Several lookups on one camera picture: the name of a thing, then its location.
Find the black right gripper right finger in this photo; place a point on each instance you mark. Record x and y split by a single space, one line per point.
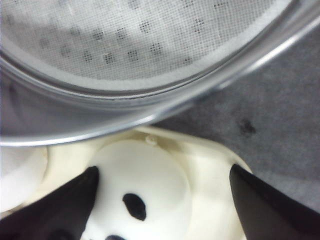
265 213

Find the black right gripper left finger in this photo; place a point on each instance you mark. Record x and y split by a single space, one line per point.
60 215

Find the panda bun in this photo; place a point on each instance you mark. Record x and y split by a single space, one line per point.
142 194
21 172

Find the cream rectangular plastic tray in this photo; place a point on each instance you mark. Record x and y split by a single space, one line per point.
206 164

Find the stainless steel steamer pot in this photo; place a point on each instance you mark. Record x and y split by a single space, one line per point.
35 110

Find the white steamer cloth liner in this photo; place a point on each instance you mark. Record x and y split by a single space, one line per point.
118 45

